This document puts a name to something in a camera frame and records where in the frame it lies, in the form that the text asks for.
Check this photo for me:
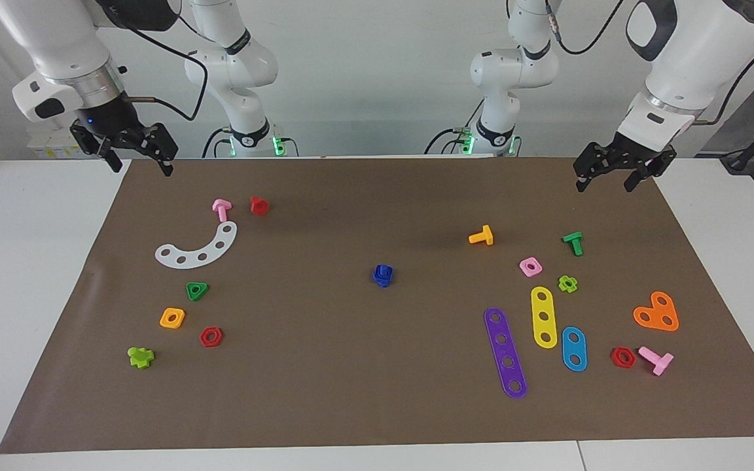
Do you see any white box with labels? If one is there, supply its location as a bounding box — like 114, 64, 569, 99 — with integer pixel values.
26, 128, 99, 160

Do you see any white curved perforated strip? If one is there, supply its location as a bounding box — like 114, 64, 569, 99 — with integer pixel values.
154, 220, 238, 270

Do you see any orange heart perforated plate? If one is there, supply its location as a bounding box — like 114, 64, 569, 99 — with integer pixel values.
633, 291, 680, 332

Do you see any yellow perforated strip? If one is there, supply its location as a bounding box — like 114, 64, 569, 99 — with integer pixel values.
530, 286, 558, 349

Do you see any blue perforated strip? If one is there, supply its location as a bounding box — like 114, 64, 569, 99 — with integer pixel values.
561, 326, 588, 372

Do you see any purple perforated strip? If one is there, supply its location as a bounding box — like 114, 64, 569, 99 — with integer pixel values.
484, 307, 528, 399

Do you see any brown table mat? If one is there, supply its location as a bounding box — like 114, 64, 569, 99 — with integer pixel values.
0, 156, 754, 454

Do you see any black right base cable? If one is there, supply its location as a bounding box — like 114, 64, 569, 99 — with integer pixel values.
202, 126, 230, 158

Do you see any black base cable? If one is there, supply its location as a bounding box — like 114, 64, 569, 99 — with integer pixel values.
424, 98, 486, 156
202, 126, 230, 158

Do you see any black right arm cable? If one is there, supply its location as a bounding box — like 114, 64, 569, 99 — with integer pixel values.
99, 0, 211, 122

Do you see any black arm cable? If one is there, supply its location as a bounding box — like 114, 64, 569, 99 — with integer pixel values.
99, 0, 211, 122
544, 0, 754, 125

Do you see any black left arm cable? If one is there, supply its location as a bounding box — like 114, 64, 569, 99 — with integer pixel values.
544, 0, 754, 125

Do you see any black left base cable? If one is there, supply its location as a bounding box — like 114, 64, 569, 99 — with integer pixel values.
424, 98, 486, 156

